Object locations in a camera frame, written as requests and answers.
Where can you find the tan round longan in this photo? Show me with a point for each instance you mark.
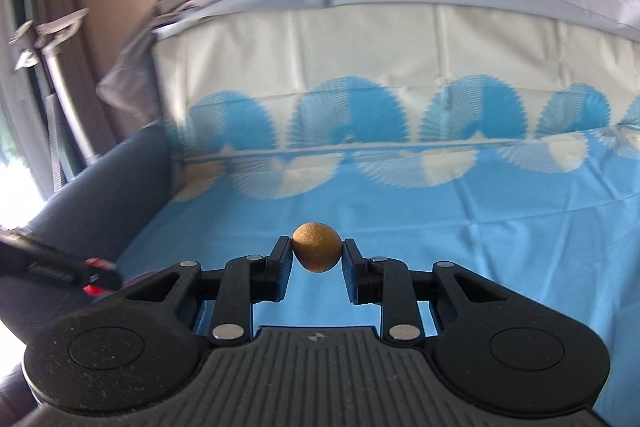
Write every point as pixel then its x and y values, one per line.
pixel 316 248

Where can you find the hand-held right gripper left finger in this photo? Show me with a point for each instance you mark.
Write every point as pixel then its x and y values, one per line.
pixel 285 274

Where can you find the blue fan-print cloth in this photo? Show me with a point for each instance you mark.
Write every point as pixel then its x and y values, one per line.
pixel 450 217

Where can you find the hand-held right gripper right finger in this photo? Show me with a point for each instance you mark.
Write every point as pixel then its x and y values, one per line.
pixel 351 274

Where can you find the white metal rack pole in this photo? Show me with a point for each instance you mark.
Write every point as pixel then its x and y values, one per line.
pixel 65 97

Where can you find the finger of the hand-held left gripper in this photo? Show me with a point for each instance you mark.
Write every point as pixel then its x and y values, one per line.
pixel 50 264

